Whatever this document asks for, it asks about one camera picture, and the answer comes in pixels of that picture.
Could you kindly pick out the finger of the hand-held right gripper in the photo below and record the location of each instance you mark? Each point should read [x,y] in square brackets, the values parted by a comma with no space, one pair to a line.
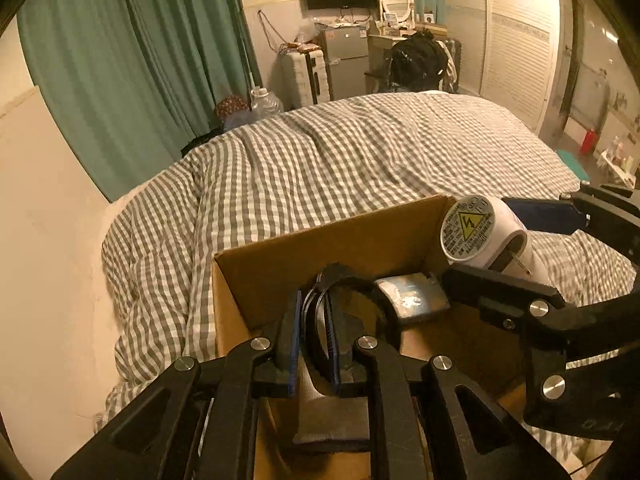
[492,292]
[542,214]

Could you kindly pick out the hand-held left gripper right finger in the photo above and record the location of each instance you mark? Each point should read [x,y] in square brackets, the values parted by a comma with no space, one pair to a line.
[332,355]

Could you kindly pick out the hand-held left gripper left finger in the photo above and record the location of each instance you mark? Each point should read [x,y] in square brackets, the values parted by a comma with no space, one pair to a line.
[294,345]

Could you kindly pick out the white round plug adapter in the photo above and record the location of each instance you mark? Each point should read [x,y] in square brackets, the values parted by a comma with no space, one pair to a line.
[482,232]

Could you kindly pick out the brown cardboard box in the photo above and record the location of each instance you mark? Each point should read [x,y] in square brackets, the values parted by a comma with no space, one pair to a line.
[260,280]

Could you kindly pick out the teal floor mat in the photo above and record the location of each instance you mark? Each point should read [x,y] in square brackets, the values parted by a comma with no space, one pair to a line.
[572,162]

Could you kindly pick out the grey flat pouch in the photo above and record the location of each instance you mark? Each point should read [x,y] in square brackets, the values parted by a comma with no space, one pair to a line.
[320,420]

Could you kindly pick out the small dark tin box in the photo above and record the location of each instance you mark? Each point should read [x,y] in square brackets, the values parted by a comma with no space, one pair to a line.
[412,302]

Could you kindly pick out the red fire extinguisher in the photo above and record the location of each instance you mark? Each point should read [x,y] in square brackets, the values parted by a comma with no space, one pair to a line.
[588,142]

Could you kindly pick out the small shelf with bottles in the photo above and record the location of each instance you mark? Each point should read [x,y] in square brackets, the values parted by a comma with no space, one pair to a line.
[620,160]

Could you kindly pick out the white slatted wardrobe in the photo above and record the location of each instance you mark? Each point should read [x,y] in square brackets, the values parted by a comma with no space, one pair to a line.
[515,45]

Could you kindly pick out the dark suitcase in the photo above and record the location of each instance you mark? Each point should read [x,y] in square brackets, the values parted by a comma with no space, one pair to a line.
[452,60]

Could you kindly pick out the grey checked blanket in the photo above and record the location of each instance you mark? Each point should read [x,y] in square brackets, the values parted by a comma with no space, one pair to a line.
[320,160]

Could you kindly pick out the black backpack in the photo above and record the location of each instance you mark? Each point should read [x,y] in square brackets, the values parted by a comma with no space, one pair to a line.
[417,62]

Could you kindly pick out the white dressing table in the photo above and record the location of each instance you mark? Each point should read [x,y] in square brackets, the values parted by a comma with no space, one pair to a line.
[379,45]

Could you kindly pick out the clear water jug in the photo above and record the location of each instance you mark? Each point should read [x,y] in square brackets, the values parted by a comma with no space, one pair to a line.
[265,105]

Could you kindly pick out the brown patterned hat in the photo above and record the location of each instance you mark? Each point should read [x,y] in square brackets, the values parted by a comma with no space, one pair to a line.
[231,107]

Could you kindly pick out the small silver fridge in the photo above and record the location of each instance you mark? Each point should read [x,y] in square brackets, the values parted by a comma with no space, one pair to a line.
[345,62]

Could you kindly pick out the white ribbed suitcase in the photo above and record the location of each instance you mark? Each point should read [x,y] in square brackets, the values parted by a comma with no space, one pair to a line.
[302,80]

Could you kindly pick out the wide green curtain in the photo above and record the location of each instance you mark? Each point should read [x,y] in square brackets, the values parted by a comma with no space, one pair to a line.
[130,60]

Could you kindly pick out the small picture frame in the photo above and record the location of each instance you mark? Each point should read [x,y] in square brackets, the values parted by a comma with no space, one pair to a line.
[390,20]

